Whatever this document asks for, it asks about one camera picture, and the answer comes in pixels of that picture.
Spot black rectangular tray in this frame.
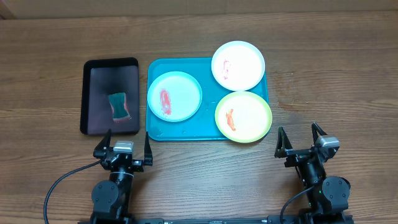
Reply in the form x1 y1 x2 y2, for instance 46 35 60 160
80 57 140 135

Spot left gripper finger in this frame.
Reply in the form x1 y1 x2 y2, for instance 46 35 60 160
93 129 112 157
143 132 153 166

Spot teal plastic tray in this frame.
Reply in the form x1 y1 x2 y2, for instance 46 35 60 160
145 57 270 142

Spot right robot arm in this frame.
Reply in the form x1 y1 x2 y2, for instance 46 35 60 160
274 123 354 223

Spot yellow-green plate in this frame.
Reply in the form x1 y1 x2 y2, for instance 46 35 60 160
215 91 272 143

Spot light blue plate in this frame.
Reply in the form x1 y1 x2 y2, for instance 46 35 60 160
147 71 202 122

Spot green and orange sponge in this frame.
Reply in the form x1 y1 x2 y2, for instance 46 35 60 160
108 93 131 123

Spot white plate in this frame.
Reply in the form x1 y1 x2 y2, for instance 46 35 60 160
211 40 266 91

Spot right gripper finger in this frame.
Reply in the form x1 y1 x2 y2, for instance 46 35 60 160
311 122 327 144
274 126 294 158

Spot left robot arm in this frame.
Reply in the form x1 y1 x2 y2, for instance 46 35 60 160
90 131 153 223

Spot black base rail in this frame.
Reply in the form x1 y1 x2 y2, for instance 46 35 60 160
77 214 354 224

